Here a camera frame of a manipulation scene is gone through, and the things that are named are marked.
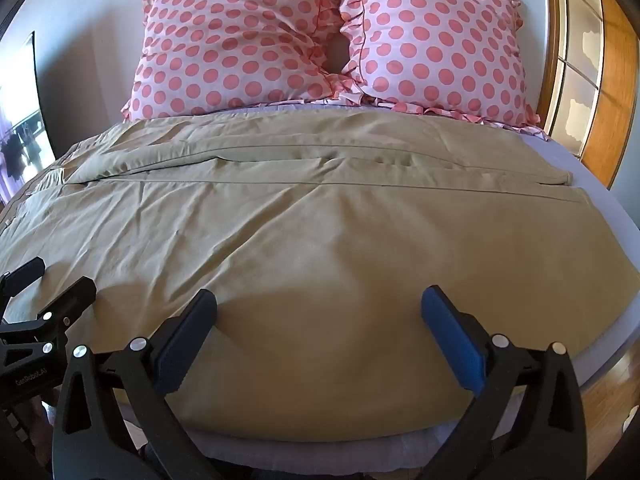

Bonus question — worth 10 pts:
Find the tan bed sheet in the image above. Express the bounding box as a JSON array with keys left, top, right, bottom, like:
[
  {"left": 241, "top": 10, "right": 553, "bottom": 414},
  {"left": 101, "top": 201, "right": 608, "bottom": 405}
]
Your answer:
[{"left": 0, "top": 110, "right": 627, "bottom": 435}]

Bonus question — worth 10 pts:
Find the wooden framed mirror door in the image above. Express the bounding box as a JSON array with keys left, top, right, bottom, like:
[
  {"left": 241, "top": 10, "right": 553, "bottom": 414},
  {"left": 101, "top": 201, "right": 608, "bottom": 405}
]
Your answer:
[{"left": 535, "top": 0, "right": 640, "bottom": 192}]

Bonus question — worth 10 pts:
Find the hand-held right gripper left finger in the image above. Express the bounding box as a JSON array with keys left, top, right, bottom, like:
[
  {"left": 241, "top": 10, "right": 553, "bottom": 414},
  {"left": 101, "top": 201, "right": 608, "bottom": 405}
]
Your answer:
[{"left": 51, "top": 287, "right": 219, "bottom": 480}]

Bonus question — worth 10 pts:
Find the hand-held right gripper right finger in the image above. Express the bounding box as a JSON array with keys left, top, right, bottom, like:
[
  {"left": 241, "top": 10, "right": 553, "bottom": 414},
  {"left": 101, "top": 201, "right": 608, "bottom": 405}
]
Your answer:
[{"left": 417, "top": 285, "right": 588, "bottom": 480}]

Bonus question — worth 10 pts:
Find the pink polka dot pillow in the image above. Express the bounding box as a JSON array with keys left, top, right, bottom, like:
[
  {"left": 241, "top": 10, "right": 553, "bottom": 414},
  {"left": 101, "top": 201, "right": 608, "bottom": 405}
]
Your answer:
[
  {"left": 121, "top": 0, "right": 352, "bottom": 122},
  {"left": 326, "top": 0, "right": 544, "bottom": 137}
]

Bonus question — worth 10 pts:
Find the bed with lavender sheet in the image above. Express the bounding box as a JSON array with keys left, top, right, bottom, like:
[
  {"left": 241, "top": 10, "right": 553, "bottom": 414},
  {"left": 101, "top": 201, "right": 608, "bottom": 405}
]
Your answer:
[{"left": 0, "top": 100, "right": 640, "bottom": 467}]

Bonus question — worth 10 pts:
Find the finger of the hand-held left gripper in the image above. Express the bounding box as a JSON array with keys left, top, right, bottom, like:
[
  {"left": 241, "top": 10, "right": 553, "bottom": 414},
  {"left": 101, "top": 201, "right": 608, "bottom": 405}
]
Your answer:
[
  {"left": 0, "top": 257, "right": 47, "bottom": 306},
  {"left": 0, "top": 276, "right": 97, "bottom": 356}
]

